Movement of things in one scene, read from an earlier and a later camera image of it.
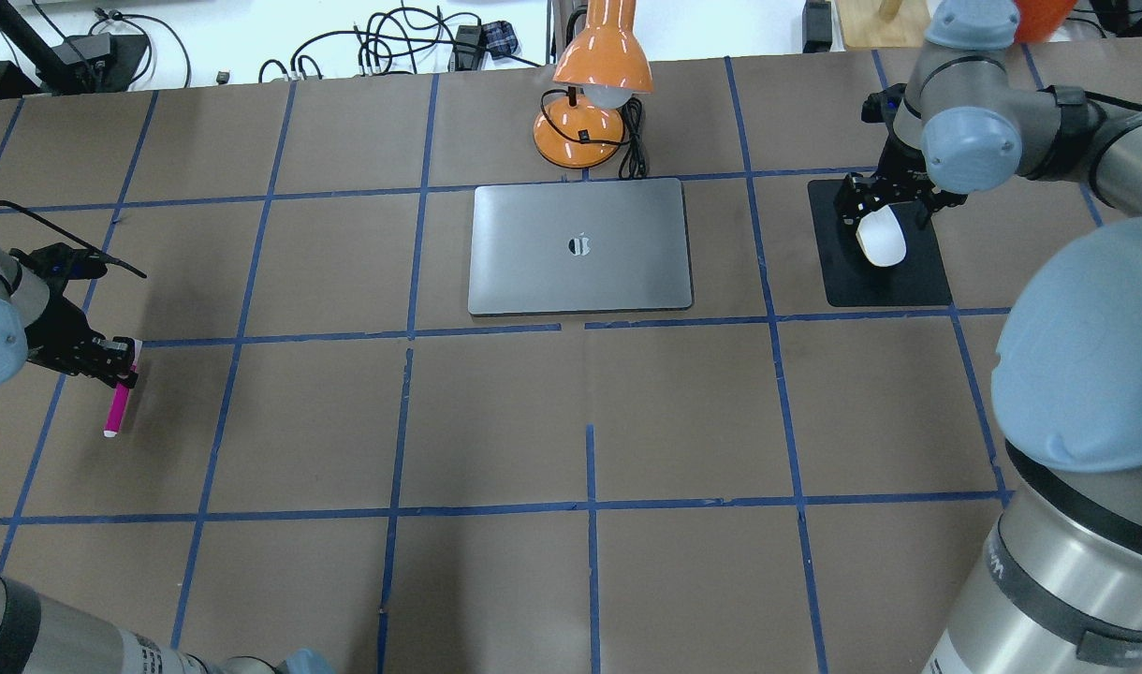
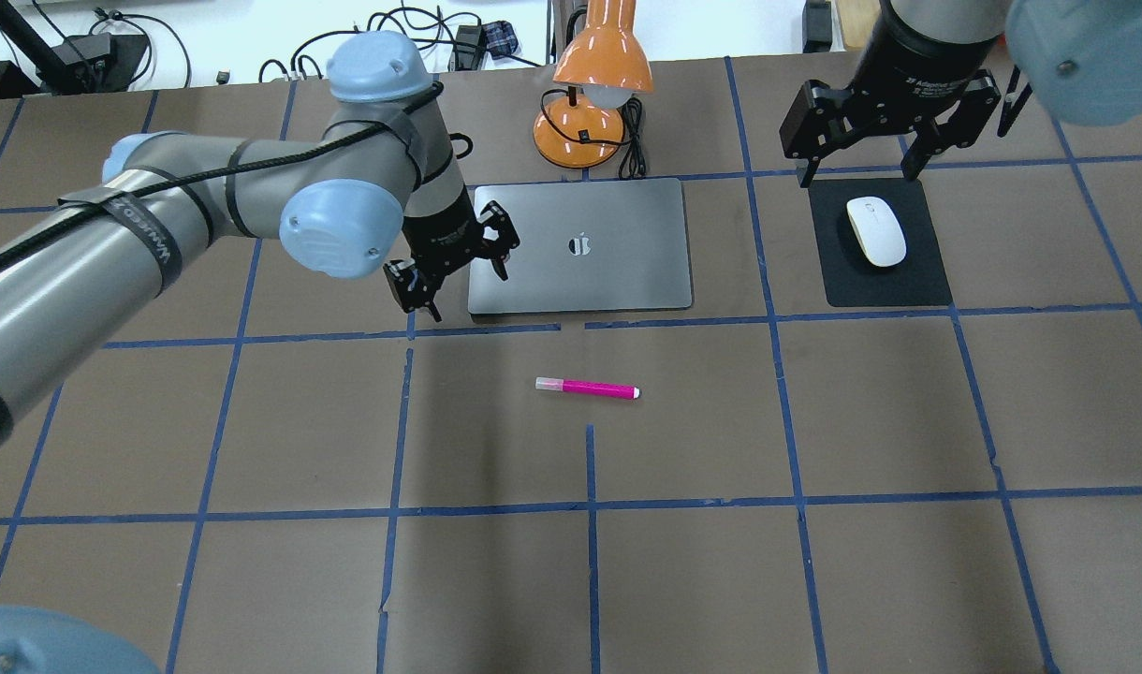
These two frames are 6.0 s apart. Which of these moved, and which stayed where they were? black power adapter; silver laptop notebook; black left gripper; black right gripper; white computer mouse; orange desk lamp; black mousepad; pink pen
Moved: black right gripper; pink pen; black left gripper
Stayed: orange desk lamp; white computer mouse; black mousepad; silver laptop notebook; black power adapter
